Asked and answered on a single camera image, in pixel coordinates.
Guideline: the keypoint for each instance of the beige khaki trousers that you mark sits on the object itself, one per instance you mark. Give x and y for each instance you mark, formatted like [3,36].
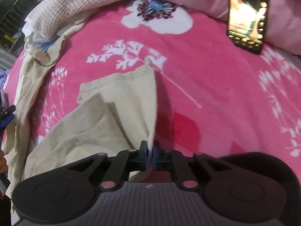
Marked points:
[114,113]

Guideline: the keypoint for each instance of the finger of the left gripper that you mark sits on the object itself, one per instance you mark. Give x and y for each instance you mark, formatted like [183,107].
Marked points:
[7,116]

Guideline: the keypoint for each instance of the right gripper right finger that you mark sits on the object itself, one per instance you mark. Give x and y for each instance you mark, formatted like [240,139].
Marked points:
[176,164]

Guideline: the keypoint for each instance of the smartphone with lit screen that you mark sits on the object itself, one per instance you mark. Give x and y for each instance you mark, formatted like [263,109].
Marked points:
[246,23]

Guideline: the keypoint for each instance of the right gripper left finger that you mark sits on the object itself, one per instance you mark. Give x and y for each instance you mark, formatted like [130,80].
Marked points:
[122,165]

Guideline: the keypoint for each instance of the pink white checkered garment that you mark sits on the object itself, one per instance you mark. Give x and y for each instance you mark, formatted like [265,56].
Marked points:
[49,16]

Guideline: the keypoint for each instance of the person's left hand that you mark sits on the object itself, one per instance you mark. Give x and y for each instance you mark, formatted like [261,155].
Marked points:
[3,163]

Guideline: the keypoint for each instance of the pink floral bed blanket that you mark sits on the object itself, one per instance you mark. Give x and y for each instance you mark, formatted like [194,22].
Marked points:
[212,97]

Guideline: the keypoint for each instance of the black metal railing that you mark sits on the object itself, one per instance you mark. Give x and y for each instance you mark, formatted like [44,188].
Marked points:
[13,13]

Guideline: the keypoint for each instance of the cream white garment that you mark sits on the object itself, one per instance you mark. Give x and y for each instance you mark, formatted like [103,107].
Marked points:
[33,39]

